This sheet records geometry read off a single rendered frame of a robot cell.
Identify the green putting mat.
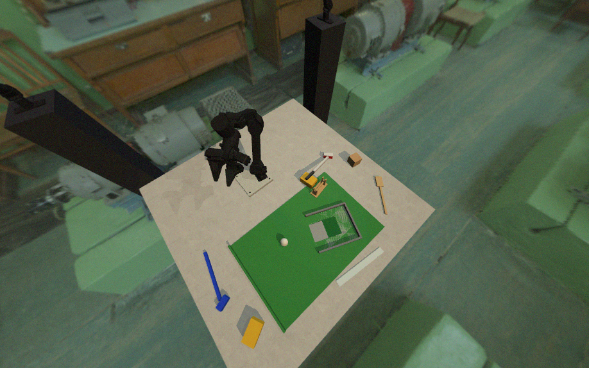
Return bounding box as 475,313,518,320
231,172,384,330

